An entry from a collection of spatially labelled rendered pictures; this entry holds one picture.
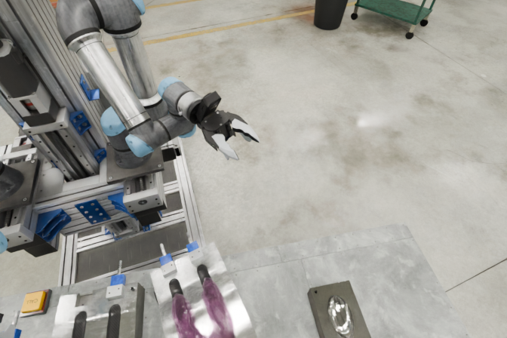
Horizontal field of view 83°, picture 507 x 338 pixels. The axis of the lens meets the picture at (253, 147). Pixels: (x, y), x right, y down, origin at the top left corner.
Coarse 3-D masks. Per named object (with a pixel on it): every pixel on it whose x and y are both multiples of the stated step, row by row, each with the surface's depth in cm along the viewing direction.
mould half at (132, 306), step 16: (128, 288) 101; (144, 288) 108; (64, 304) 97; (96, 304) 97; (112, 304) 97; (128, 304) 97; (64, 320) 94; (96, 320) 94; (128, 320) 94; (64, 336) 92; (96, 336) 92; (128, 336) 92
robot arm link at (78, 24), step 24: (72, 0) 73; (72, 24) 74; (96, 24) 78; (72, 48) 77; (96, 48) 77; (96, 72) 78; (120, 72) 81; (120, 96) 80; (144, 120) 83; (144, 144) 82
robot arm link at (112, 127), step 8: (104, 112) 105; (112, 112) 105; (104, 120) 103; (112, 120) 103; (120, 120) 102; (104, 128) 103; (112, 128) 102; (120, 128) 103; (112, 136) 104; (120, 136) 105; (112, 144) 109; (120, 144) 108
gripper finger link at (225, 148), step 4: (212, 136) 71; (216, 136) 71; (220, 136) 71; (216, 140) 71; (220, 140) 70; (224, 140) 70; (220, 144) 70; (224, 144) 70; (228, 144) 70; (220, 148) 69; (224, 148) 69; (228, 148) 69; (224, 152) 69; (228, 152) 69; (232, 152) 68; (228, 156) 69; (232, 156) 68; (236, 156) 68
